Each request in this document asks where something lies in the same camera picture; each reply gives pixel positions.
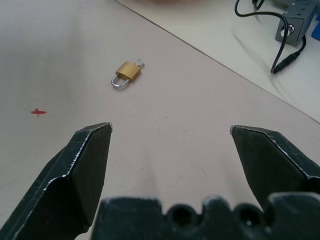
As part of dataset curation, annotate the red cross mark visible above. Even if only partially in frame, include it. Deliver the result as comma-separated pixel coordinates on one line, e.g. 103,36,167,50
30,108,48,118

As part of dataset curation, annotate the brass padlock with silver shackle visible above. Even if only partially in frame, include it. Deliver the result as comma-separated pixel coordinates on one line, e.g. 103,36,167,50
110,60,143,90

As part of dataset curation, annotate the black cable with plug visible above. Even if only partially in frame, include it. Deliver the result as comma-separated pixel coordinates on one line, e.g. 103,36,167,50
234,0,307,75

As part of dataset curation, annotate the blue object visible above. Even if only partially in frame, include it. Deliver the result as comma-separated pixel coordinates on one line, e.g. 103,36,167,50
310,11,320,41

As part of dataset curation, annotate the grey metal box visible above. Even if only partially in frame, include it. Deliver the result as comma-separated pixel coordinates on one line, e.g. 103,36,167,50
275,2,317,46

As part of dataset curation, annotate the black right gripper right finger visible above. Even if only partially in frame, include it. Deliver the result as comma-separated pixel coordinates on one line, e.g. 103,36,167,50
229,124,320,213

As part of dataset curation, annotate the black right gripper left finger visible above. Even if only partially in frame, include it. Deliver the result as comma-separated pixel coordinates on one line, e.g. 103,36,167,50
0,122,113,240

